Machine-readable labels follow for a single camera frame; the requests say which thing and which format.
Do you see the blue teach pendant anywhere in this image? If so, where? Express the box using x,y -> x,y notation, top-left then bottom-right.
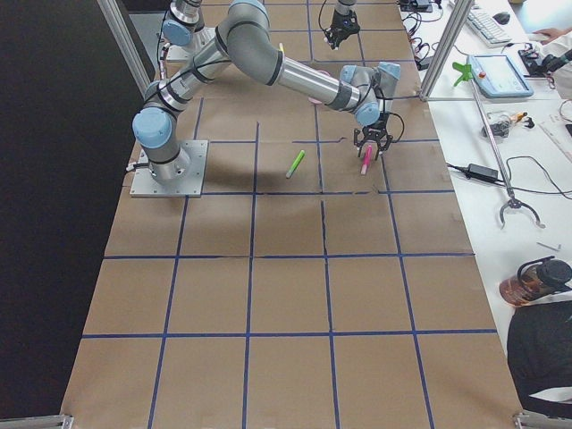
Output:
467,55 -> 534,98

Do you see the amber water bottle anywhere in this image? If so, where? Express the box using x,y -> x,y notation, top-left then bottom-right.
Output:
499,256 -> 571,307

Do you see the pink marker pen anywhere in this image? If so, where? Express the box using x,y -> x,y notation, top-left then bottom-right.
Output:
360,144 -> 373,176

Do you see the pink mesh cup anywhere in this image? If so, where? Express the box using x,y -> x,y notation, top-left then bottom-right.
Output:
307,70 -> 331,105

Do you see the white keyboard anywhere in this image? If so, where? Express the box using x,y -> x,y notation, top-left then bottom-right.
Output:
467,8 -> 512,47

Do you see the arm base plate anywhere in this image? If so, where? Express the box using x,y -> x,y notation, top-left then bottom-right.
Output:
130,139 -> 209,198

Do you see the aluminium frame post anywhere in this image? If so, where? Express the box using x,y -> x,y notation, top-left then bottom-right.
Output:
419,0 -> 475,102

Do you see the person in black jacket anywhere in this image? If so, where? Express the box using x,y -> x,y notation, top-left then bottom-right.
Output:
507,301 -> 571,418

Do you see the black power adapter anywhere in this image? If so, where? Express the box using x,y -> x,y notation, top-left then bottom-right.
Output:
465,164 -> 499,183

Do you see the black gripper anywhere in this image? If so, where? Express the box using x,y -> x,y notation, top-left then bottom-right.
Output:
328,10 -> 360,50
353,116 -> 393,161

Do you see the green marker pen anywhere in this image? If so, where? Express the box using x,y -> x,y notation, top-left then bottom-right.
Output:
285,149 -> 306,179

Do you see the long reacher grabber tool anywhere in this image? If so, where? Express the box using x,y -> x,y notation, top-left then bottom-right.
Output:
452,62 -> 546,229

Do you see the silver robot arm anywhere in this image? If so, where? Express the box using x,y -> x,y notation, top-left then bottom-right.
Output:
158,1 -> 360,60
132,1 -> 400,186

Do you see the black computer mouse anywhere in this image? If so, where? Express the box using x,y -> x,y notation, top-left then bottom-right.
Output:
492,12 -> 510,25

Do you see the brown paper table cover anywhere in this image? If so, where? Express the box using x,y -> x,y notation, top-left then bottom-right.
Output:
62,1 -> 519,428

